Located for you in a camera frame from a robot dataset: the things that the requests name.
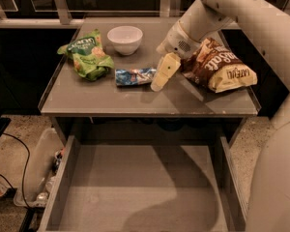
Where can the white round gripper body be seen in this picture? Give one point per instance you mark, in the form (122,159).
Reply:
(176,43)

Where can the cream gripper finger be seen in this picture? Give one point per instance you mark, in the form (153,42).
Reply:
(167,66)

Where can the blue silver redbull can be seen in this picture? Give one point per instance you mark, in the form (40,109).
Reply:
(134,77)

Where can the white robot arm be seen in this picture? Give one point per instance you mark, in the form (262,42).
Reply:
(268,28)

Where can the grey cabinet with top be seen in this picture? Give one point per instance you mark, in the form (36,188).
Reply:
(68,95)

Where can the open grey top drawer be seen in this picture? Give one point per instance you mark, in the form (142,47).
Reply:
(138,178)

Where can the brown yellow chip bag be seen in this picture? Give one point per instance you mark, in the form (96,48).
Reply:
(216,68)

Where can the white ceramic bowl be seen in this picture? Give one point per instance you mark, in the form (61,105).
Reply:
(125,39)

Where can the green snack bag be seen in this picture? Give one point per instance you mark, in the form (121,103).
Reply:
(88,57)

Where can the clear plastic storage bin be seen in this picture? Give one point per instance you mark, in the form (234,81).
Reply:
(38,177)

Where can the metal glass railing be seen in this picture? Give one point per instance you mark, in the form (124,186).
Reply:
(55,14)

